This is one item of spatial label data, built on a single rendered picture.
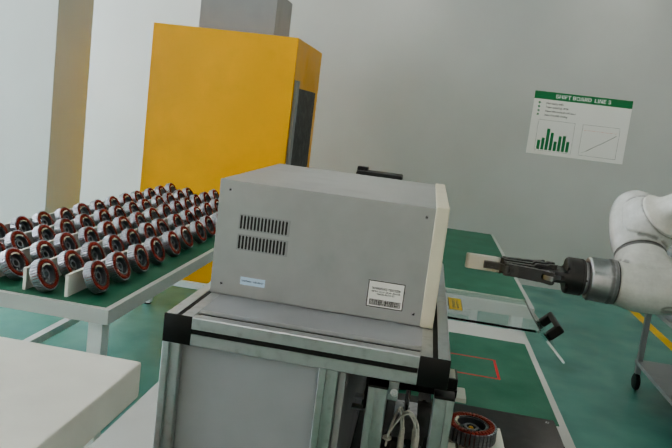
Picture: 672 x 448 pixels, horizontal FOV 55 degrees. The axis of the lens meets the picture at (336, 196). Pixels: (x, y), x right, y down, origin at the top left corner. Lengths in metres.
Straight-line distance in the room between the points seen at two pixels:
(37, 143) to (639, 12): 5.28
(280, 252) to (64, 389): 0.60
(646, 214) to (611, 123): 5.22
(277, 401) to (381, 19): 5.72
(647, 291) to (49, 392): 1.11
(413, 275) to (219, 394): 0.36
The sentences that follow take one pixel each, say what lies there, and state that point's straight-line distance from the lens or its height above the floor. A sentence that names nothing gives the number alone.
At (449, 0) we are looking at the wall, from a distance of 6.57.
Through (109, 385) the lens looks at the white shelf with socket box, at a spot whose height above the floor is 1.20.
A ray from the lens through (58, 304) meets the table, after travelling 2.27.
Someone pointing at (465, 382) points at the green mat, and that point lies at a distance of 1.91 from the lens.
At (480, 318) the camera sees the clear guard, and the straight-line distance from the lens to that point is 1.40.
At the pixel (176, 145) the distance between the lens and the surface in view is 4.98.
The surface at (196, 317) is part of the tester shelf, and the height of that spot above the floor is 1.11.
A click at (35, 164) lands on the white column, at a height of 0.85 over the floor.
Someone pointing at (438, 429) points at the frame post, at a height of 1.00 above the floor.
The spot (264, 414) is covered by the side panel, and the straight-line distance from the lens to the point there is 1.06.
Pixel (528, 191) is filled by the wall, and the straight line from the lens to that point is 6.56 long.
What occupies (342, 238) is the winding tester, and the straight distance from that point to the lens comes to 1.08.
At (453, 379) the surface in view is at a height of 0.92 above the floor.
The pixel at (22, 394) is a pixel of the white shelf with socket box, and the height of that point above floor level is 1.20.
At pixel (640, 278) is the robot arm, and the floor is 1.21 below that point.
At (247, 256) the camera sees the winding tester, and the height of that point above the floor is 1.19.
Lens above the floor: 1.45
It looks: 7 degrees down
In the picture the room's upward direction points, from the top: 7 degrees clockwise
